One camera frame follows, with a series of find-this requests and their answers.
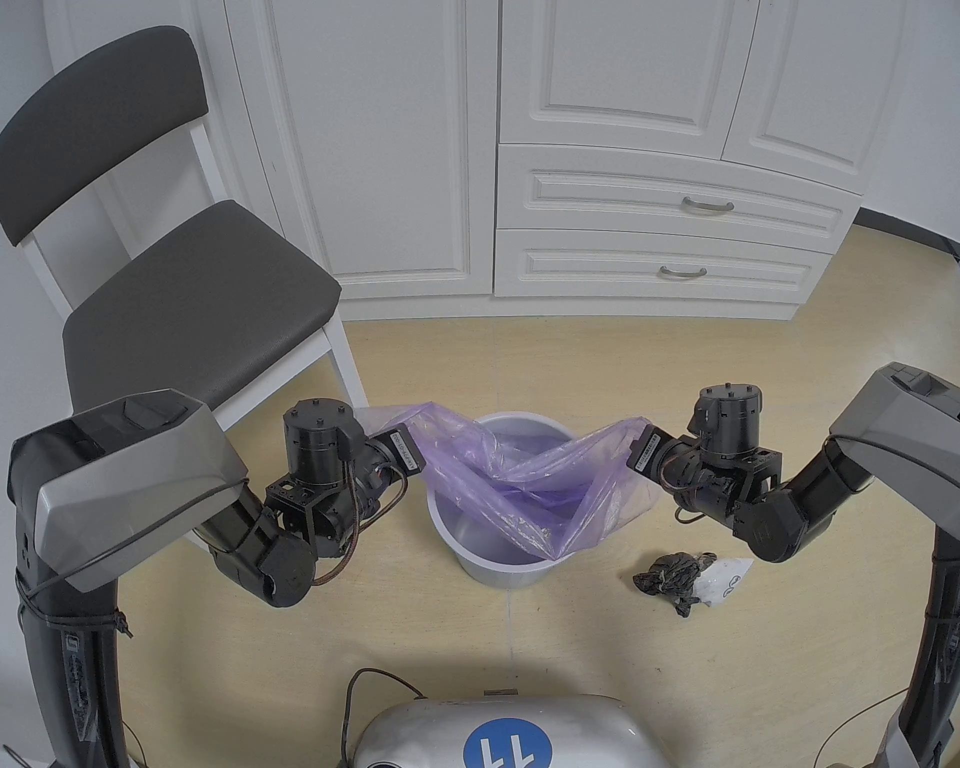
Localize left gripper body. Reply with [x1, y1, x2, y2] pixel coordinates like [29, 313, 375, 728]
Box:
[360, 422, 427, 500]

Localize purple plastic bag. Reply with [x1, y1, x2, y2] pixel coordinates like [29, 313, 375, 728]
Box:
[358, 401, 661, 562]

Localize grey and white chair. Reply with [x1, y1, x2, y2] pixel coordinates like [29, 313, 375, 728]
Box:
[0, 26, 370, 435]

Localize white wardrobe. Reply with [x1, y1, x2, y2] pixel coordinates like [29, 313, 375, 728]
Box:
[180, 0, 912, 325]

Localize black cable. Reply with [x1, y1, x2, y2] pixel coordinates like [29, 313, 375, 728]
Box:
[341, 667, 429, 768]

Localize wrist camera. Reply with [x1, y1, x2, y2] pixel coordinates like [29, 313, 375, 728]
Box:
[690, 390, 725, 440]
[335, 423, 369, 470]

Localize white trash bin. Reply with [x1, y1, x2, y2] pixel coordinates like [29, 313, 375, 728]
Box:
[426, 411, 580, 588]

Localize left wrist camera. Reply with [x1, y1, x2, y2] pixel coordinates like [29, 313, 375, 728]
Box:
[335, 423, 369, 470]

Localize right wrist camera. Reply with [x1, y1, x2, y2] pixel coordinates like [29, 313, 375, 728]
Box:
[690, 390, 725, 440]

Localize crumpled black plastic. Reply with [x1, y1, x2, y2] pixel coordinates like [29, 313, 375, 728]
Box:
[632, 551, 717, 618]

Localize clear printed wrapper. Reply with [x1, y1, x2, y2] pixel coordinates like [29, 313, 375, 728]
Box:
[693, 556, 753, 607]

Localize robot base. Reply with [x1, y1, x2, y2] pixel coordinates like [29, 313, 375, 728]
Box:
[351, 693, 669, 768]

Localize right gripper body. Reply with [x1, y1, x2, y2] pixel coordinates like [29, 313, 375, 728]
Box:
[628, 423, 710, 511]

